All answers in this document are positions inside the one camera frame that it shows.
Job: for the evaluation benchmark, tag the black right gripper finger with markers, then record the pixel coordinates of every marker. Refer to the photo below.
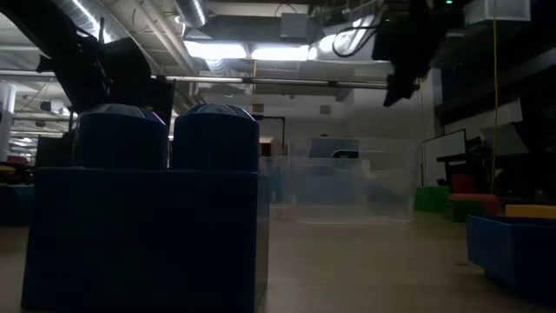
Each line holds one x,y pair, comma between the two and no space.
401,89

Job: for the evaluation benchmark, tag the orange cylinder block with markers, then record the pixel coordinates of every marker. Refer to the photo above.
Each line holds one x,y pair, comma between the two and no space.
473,203

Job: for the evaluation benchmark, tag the large blue building block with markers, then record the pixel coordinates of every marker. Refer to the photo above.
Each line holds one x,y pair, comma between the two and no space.
143,239

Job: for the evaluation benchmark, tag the yellow building block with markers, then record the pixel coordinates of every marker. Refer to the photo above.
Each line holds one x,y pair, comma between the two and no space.
530,211

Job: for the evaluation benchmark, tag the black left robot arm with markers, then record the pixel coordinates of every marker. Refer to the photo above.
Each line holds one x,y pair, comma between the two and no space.
65,74

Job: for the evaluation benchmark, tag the whiteboard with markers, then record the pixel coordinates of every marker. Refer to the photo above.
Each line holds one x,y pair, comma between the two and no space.
443,161

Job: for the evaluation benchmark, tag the small clear plastic container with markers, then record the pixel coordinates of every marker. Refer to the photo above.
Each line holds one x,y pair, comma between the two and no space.
391,174

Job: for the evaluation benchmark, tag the dark desk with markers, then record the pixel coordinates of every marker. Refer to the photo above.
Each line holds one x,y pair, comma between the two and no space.
460,158

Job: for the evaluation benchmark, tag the ceiling light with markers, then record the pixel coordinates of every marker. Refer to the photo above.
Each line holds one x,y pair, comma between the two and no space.
215,50
280,53

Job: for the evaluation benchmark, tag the white ceiling box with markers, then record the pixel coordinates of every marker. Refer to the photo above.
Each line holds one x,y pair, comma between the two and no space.
499,11

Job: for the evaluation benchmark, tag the black low cabinet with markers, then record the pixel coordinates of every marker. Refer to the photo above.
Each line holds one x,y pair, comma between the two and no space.
52,152

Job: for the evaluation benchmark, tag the grey ceiling box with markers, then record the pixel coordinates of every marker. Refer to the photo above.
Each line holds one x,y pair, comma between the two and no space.
294,25

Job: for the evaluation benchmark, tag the white sheet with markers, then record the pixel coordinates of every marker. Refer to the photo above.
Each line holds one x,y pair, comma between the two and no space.
504,139

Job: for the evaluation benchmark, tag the long horizontal ceiling pipe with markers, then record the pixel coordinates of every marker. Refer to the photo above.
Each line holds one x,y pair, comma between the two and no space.
282,81

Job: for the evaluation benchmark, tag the white pillar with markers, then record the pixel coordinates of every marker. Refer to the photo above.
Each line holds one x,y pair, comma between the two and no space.
6,121

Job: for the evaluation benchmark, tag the large silver ventilation duct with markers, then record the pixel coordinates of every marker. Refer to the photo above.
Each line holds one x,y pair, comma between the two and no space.
87,17

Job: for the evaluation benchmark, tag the wall vent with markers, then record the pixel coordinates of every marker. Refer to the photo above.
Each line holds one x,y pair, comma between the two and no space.
257,108
325,109

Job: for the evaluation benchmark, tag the small silver ventilation duct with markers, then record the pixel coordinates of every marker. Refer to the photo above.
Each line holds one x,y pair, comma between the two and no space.
191,11

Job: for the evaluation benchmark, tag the black metal frame stand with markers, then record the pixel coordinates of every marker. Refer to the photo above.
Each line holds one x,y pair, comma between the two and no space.
283,130

